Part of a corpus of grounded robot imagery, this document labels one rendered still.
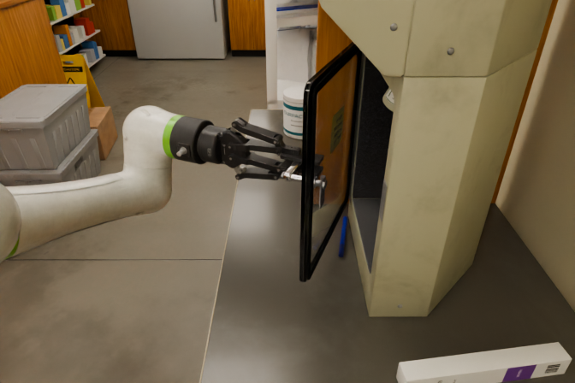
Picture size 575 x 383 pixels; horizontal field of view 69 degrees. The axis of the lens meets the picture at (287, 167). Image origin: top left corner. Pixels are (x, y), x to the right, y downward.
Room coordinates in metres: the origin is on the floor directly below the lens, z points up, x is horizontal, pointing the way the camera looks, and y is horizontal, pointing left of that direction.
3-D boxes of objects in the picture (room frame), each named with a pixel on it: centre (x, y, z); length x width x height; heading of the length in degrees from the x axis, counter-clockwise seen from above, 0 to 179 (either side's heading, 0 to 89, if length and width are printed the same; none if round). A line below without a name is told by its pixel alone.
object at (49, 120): (2.36, 1.52, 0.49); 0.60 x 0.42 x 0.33; 0
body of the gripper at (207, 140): (0.74, 0.12, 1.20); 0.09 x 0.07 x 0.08; 67
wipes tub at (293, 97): (1.35, -0.05, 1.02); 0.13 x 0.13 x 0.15
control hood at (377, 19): (0.70, -0.10, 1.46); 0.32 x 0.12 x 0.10; 0
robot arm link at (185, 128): (0.76, 0.19, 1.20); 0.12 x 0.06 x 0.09; 157
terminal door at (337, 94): (0.71, -0.09, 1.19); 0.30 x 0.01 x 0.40; 157
